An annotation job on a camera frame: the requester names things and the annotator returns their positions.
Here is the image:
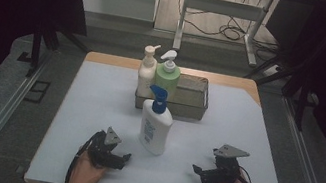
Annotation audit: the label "left hand-held gripper cable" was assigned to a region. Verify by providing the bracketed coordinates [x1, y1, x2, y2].
[64, 126, 107, 183]

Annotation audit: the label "black floor cables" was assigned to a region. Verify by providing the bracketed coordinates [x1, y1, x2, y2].
[177, 0, 288, 64]

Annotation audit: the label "white power strip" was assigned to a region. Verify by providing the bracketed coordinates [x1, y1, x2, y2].
[261, 62, 283, 80]

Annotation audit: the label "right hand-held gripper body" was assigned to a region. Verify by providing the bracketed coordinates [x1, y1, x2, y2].
[207, 141, 251, 183]

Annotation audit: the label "white metal desk frame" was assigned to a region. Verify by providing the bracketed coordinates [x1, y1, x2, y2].
[171, 0, 269, 68]

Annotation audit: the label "cream bottle with orange label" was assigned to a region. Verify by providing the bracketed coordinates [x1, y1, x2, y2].
[133, 41, 163, 100]

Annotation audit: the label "black metal stand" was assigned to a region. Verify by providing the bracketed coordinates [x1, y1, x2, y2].
[236, 49, 326, 134]
[14, 20, 92, 87]

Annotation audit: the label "grey metal mesh basket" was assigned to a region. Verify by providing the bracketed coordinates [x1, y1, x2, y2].
[132, 64, 214, 121]

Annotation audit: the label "white bottle with blue pump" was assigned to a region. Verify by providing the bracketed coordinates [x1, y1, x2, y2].
[134, 83, 180, 158]

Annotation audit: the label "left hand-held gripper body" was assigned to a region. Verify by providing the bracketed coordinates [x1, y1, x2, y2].
[85, 123, 125, 172]

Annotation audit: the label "person's left hand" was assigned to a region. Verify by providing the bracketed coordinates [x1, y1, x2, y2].
[68, 150, 111, 183]

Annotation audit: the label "green bottle with white pump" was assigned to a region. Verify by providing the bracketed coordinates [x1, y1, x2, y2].
[151, 47, 185, 103]

